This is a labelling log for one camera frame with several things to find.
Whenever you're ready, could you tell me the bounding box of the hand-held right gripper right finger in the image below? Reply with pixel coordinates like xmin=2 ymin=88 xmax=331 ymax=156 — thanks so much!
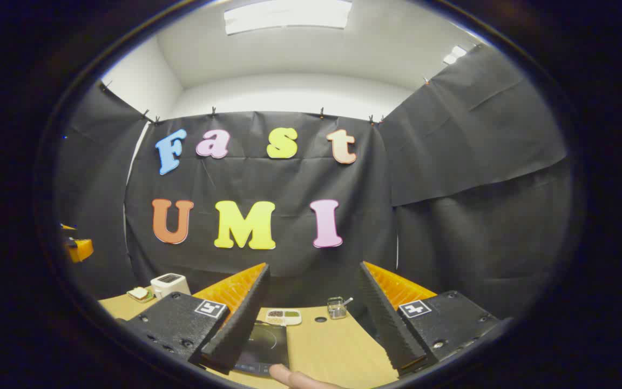
xmin=359 ymin=261 xmax=501 ymax=378

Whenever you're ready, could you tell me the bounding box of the white divided bean dish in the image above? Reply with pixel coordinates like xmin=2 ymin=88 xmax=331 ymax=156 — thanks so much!
xmin=265 ymin=308 xmax=302 ymax=326

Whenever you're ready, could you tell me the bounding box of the white toaster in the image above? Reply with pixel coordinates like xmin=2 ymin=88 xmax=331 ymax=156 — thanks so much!
xmin=150 ymin=273 xmax=191 ymax=299

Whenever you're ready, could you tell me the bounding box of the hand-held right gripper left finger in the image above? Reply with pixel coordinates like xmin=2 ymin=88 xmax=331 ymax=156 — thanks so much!
xmin=122 ymin=263 xmax=271 ymax=374

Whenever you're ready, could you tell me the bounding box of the long ceiling light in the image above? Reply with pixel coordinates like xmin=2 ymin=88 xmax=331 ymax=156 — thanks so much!
xmin=225 ymin=0 xmax=353 ymax=36

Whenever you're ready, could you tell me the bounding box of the black induction cooktop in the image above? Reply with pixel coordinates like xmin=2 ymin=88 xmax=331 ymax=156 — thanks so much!
xmin=233 ymin=323 xmax=290 ymax=377

